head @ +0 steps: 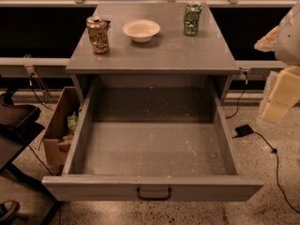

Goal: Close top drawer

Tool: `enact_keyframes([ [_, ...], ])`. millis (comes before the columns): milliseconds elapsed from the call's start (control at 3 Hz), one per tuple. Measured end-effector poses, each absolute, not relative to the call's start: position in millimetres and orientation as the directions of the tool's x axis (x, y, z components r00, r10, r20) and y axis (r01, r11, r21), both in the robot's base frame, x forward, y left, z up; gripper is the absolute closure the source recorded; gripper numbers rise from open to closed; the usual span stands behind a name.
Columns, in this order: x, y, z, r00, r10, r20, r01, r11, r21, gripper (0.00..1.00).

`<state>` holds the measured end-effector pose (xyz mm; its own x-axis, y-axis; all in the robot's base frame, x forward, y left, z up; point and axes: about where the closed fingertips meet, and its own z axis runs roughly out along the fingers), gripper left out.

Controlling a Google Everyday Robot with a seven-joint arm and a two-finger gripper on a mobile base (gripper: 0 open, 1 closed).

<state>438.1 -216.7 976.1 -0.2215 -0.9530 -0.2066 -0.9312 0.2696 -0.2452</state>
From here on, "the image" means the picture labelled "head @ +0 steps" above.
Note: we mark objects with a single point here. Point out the yellow foam padded gripper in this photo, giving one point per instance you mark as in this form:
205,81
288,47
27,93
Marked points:
289,39

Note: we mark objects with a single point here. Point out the white paper bowl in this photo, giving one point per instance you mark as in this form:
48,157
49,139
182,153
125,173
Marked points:
141,30

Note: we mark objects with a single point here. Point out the brown cardboard box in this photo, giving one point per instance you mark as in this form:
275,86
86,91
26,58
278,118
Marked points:
57,138

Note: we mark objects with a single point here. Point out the black power adapter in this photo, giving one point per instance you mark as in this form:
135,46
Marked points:
243,131

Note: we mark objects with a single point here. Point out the crumpled gold soda can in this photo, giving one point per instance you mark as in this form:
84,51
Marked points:
98,33

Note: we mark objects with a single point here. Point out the dark cart with tray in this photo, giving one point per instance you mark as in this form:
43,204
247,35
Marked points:
18,128

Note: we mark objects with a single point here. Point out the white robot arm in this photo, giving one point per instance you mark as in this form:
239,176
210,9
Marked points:
284,40

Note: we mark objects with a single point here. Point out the sneaker shoe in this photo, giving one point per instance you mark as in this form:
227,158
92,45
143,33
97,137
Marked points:
8,211

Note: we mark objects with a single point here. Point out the crumpled green soda can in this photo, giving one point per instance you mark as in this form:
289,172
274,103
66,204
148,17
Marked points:
191,18

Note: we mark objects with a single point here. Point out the black top drawer handle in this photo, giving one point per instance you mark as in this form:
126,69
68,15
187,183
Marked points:
149,195

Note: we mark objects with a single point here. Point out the green crumpled bag in box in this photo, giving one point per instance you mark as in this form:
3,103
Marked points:
72,122

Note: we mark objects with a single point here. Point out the grey top drawer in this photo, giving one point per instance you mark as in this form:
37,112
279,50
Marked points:
152,132

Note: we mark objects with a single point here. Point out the metal railing bracket left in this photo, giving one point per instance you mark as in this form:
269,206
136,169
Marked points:
33,76

